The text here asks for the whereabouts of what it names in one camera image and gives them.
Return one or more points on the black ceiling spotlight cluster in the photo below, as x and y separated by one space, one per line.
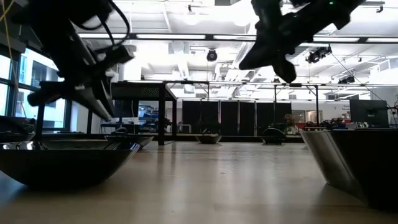
346 80
318 54

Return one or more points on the overhead light bar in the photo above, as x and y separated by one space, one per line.
171 36

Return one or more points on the person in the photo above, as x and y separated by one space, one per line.
291 123

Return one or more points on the black computer monitor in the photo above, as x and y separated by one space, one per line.
126 109
368 112

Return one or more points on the black perforated metal shelf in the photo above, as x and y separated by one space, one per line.
140 90

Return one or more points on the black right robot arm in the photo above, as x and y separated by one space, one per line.
348 9

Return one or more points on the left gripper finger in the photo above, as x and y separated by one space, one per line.
46 98

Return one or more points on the black metal frame stand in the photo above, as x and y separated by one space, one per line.
295 84

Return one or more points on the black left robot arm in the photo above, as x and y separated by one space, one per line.
56 18

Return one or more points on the large office window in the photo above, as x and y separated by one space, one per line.
9 71

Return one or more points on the black round ceiling spotlight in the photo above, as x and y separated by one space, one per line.
212 55

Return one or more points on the black wide shallow mini plate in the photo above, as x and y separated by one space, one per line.
62 168

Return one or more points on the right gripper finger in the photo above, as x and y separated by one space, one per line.
256 60
286 71

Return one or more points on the black room divider panels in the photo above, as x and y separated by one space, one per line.
230 118

